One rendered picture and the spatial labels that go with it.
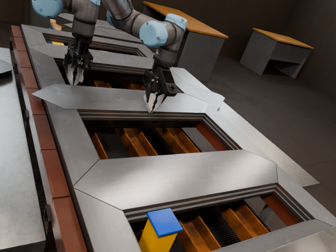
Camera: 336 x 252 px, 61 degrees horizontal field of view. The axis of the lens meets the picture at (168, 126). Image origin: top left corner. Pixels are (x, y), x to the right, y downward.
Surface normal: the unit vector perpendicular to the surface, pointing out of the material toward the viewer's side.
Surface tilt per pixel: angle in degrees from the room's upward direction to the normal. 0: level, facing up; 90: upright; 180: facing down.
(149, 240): 90
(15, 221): 0
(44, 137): 0
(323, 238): 0
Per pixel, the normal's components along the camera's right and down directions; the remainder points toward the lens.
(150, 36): -0.47, 0.30
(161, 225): 0.30, -0.83
